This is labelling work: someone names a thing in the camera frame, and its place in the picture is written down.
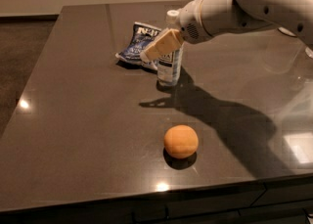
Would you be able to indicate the blue chip bag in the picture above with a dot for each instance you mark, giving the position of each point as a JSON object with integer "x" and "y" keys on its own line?
{"x": 143, "y": 35}

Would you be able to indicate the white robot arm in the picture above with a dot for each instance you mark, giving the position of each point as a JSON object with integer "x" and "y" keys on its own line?
{"x": 202, "y": 20}

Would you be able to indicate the clear blue plastic water bottle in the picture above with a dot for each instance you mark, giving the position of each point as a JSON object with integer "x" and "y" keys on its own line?
{"x": 168, "y": 68}

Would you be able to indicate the orange fruit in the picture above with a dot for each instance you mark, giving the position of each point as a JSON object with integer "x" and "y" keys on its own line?
{"x": 181, "y": 141}

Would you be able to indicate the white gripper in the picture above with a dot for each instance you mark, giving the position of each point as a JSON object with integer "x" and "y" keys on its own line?
{"x": 190, "y": 22}

